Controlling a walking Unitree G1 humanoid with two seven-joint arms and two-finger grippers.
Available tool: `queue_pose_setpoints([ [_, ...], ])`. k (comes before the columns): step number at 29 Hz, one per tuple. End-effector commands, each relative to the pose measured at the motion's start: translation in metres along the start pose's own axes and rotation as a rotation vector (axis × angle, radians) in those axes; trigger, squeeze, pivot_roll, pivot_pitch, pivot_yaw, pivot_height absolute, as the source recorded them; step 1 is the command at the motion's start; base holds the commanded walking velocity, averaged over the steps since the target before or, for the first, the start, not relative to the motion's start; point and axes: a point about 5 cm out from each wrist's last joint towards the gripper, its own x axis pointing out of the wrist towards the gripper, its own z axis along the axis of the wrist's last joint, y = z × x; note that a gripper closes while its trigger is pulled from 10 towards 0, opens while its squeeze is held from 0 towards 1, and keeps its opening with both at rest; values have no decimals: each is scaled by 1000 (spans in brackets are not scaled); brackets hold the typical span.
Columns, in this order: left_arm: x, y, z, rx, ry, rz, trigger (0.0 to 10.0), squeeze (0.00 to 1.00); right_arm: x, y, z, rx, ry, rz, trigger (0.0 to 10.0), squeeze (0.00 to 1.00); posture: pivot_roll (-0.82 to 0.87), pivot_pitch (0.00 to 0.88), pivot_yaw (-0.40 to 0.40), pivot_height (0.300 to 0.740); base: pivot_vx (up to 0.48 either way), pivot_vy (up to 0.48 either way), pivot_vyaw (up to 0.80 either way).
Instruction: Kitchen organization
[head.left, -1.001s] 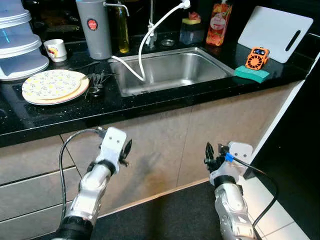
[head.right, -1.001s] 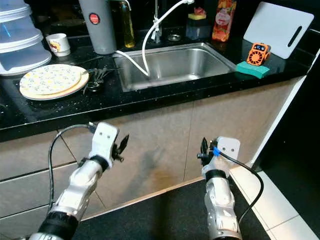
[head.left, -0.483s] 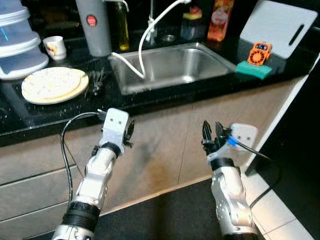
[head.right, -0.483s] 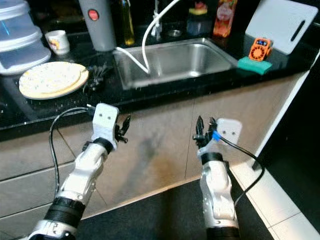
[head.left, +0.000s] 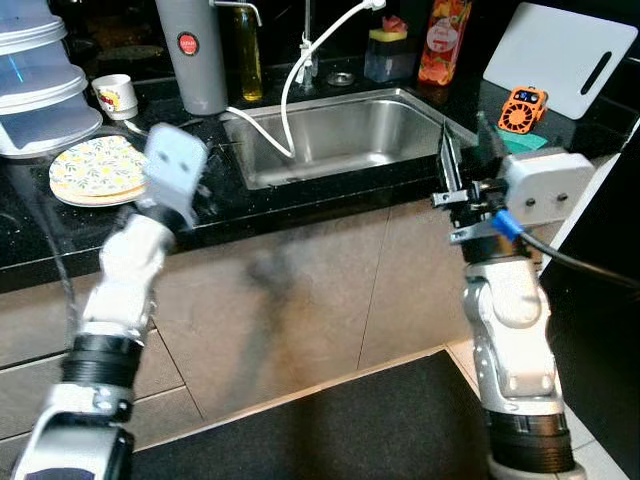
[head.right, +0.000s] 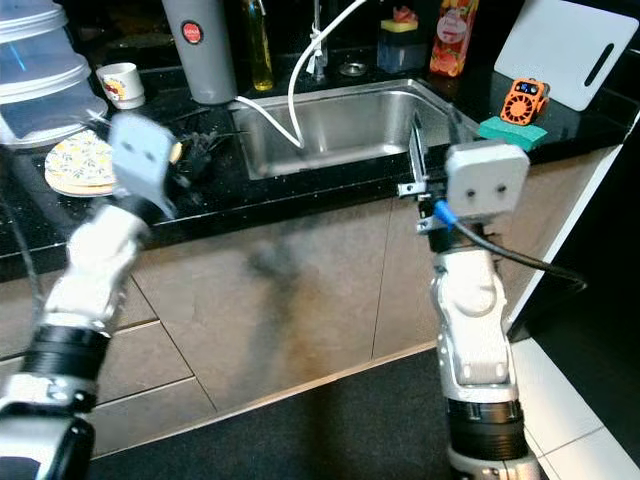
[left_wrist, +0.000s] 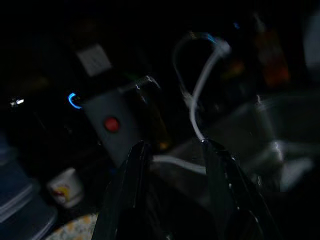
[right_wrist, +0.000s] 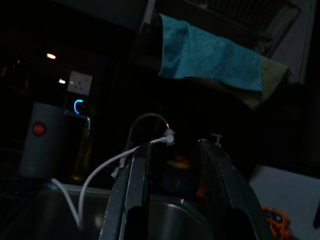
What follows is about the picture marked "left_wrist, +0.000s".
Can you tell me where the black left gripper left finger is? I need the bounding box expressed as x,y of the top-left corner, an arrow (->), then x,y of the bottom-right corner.
91,139 -> 153,240

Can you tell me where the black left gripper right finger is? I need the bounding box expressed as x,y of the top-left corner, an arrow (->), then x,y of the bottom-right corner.
200,138 -> 282,240

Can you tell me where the small white printed cup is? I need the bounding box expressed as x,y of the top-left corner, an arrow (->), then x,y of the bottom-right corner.
45,166 -> 85,209

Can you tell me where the floral print plate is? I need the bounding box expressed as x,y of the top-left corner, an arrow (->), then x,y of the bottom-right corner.
51,212 -> 101,240

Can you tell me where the stainless steel sink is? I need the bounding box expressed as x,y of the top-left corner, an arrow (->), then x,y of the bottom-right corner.
152,91 -> 320,195

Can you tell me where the grey water dispenser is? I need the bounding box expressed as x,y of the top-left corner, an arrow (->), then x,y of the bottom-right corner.
81,74 -> 162,167

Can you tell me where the white square panel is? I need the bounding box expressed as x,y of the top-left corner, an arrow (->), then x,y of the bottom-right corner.
75,44 -> 113,78

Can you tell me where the orange dish soap bottle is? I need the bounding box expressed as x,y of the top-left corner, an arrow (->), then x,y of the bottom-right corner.
253,13 -> 292,87

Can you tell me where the white board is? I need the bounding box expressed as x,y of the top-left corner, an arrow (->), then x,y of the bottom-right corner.
303,7 -> 320,73

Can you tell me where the white flexible hose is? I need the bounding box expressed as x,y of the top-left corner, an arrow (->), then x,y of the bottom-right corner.
151,32 -> 232,176

